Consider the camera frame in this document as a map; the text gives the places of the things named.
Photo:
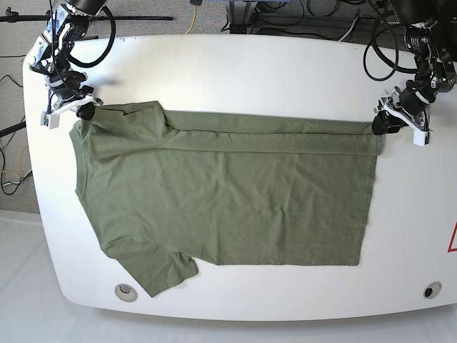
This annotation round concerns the black tripod stand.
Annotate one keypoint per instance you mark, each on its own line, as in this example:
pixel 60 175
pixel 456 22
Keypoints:
pixel 14 16

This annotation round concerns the red triangle sticker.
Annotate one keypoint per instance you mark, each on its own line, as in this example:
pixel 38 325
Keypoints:
pixel 452 244

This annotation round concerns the table cable grommet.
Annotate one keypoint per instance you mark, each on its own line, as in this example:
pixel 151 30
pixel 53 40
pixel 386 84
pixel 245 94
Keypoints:
pixel 126 293
pixel 432 290

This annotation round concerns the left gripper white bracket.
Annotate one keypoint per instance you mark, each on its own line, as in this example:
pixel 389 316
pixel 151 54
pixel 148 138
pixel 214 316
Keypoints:
pixel 401 108

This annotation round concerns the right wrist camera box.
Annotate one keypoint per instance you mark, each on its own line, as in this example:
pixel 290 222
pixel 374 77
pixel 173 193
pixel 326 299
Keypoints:
pixel 50 120

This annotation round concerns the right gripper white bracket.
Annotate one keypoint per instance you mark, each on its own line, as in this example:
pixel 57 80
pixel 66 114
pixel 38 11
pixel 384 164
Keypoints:
pixel 71 90

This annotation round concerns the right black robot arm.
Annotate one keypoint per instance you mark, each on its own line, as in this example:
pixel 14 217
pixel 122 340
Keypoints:
pixel 51 57

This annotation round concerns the right table cable grommet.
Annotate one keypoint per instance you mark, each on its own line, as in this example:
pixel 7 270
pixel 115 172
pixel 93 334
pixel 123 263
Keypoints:
pixel 432 290

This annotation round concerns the left table cable grommet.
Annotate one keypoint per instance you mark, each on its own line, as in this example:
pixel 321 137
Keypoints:
pixel 126 293

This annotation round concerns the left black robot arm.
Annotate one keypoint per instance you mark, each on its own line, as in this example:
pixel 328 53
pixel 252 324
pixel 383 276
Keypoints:
pixel 430 35

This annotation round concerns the olive green T-shirt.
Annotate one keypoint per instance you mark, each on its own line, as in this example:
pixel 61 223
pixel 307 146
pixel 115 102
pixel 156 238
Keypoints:
pixel 164 189

